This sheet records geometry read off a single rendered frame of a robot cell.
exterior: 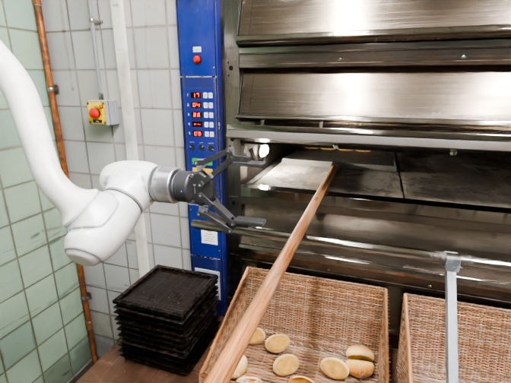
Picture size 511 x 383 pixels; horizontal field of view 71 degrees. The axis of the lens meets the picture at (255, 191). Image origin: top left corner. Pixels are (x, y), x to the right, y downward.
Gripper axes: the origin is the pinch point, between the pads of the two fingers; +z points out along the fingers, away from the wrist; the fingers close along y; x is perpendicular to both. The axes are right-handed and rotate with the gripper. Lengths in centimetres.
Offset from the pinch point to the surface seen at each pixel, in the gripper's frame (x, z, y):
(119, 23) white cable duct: -53, -75, -45
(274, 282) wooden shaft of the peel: 12.2, 7.1, 13.9
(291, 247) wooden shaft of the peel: -3.7, 6.8, 13.7
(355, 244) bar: -17.9, 20.8, 17.2
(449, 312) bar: -10, 43, 27
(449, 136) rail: -41, 43, -9
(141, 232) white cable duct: -53, -75, 42
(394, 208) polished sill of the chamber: -55, 31, 19
